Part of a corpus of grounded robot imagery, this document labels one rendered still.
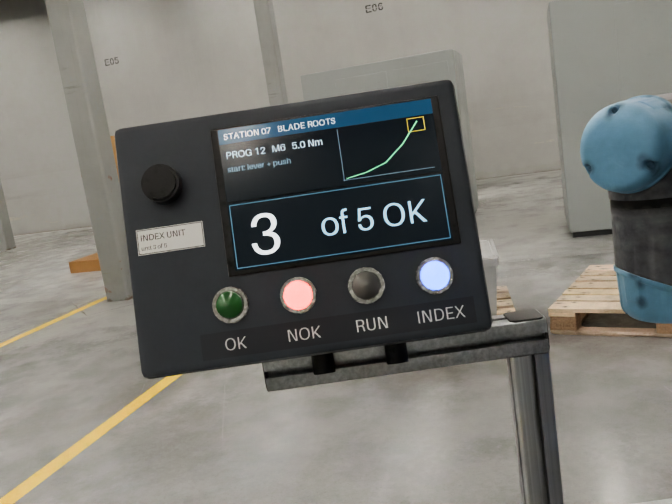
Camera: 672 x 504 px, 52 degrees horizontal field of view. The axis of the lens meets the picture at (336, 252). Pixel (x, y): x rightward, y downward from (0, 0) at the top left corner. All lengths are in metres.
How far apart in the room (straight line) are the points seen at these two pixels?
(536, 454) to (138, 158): 0.40
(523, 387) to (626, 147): 0.21
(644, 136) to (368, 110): 0.22
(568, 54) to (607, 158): 5.86
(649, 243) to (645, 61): 5.90
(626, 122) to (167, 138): 0.36
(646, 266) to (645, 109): 0.13
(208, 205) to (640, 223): 0.36
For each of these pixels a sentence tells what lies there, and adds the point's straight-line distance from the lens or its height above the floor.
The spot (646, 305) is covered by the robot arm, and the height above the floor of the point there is 1.04.
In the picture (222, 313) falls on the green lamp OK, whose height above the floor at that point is 1.11.
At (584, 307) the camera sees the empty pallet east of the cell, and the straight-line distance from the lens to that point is 3.88.
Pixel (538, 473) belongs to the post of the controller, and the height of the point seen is 0.92.
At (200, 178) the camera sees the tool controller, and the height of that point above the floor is 1.21.
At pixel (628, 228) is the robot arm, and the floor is 1.11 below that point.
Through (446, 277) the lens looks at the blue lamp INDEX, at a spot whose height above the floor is 1.12.
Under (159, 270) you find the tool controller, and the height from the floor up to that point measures 1.15.
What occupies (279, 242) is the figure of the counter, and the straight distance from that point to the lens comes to 0.51.
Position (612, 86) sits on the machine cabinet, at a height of 1.27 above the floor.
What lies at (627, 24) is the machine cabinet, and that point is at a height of 1.75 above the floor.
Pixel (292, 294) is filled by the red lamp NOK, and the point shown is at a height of 1.12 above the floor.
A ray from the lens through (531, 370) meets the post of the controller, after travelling 0.61.
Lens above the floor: 1.23
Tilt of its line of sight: 10 degrees down
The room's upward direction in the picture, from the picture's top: 9 degrees counter-clockwise
